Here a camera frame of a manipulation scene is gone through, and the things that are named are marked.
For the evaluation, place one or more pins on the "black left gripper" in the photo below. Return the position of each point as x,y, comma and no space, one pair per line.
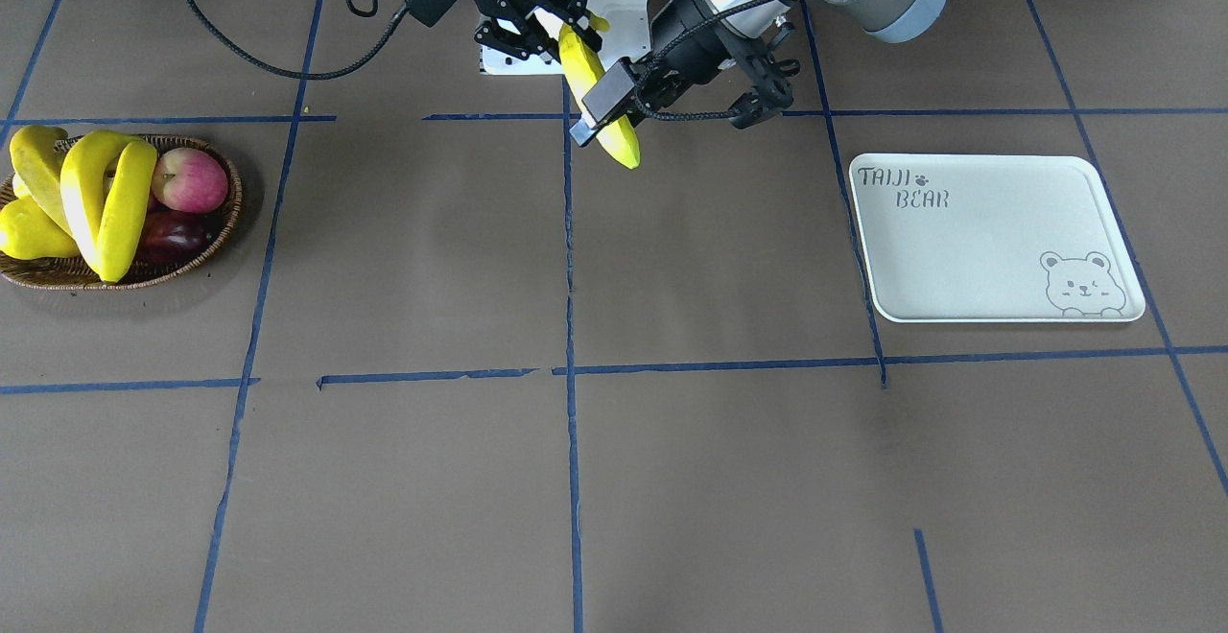
689,41

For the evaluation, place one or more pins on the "yellow banana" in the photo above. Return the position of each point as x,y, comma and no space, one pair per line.
582,67
36,159
82,188
125,208

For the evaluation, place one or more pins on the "brown wicker basket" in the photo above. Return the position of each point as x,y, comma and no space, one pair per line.
74,275

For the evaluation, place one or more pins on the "white pillar with base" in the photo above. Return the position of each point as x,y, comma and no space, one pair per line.
625,34

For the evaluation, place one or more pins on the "cream bear tray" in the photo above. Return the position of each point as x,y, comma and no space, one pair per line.
991,238

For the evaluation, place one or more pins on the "red pink apple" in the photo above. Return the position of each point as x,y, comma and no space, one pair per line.
187,180

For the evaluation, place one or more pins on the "dark red mango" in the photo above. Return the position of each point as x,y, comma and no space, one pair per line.
174,237

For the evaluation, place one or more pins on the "yellow mango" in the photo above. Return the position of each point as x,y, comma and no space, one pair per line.
27,233

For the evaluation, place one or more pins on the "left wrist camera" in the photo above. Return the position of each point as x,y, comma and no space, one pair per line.
605,103

